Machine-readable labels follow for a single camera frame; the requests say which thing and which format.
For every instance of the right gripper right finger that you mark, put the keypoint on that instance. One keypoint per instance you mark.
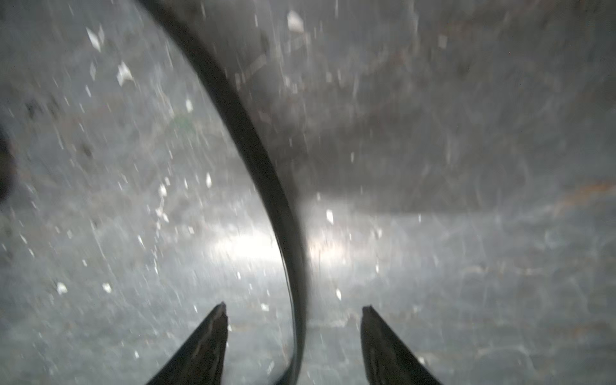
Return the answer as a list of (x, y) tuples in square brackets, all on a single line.
[(387, 360)]

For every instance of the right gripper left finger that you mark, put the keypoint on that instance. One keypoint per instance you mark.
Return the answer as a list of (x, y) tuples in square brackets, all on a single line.
[(200, 360)]

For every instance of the black belt with silver buckle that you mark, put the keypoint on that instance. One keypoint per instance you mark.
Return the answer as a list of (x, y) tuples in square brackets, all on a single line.
[(280, 212)]

